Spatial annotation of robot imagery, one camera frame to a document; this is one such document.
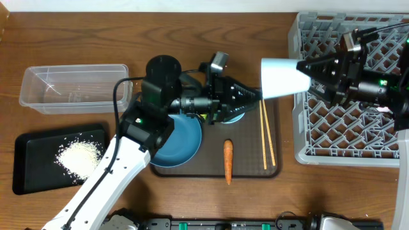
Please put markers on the light blue bowl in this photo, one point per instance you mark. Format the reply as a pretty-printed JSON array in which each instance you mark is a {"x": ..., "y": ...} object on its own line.
[{"x": 235, "y": 119}]

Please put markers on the pink cup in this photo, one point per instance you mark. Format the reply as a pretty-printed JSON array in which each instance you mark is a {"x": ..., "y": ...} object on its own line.
[{"x": 383, "y": 109}]

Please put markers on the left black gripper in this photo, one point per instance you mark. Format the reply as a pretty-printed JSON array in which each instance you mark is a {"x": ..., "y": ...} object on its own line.
[{"x": 221, "y": 91}]

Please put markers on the brown serving tray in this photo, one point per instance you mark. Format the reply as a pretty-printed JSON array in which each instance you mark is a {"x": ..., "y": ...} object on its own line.
[{"x": 245, "y": 134}]

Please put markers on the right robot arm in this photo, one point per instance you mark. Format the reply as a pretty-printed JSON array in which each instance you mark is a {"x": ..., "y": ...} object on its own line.
[{"x": 390, "y": 90}]

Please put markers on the light blue cup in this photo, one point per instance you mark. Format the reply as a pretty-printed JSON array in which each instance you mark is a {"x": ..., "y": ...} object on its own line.
[{"x": 280, "y": 77}]

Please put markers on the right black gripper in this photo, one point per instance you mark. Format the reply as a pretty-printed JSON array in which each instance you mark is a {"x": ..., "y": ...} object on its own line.
[{"x": 344, "y": 68}]

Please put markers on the grey dishwasher rack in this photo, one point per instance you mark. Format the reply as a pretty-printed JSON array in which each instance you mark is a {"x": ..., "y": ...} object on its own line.
[{"x": 325, "y": 135}]

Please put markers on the dark blue bowl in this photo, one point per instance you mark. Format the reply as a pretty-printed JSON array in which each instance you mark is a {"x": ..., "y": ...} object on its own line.
[{"x": 182, "y": 144}]

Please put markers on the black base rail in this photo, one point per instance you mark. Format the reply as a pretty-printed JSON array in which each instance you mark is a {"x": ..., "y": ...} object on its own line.
[{"x": 125, "y": 219}]

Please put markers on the clear plastic bin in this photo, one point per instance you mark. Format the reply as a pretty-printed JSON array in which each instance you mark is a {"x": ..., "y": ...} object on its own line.
[{"x": 71, "y": 89}]

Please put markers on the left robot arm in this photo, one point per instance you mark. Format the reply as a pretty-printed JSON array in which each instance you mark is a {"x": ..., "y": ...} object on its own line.
[{"x": 144, "y": 128}]

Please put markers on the black tray bin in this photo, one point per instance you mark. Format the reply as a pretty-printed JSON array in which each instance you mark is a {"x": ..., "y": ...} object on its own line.
[{"x": 34, "y": 169}]

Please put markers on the pile of white rice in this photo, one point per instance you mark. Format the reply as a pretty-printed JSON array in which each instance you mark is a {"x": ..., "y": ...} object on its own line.
[{"x": 78, "y": 158}]

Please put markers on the orange carrot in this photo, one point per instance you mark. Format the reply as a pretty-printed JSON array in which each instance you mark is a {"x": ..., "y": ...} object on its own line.
[{"x": 228, "y": 160}]

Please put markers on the wooden chopstick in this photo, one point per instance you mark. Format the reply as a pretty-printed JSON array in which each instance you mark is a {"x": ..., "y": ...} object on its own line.
[
  {"x": 262, "y": 135},
  {"x": 271, "y": 146}
]

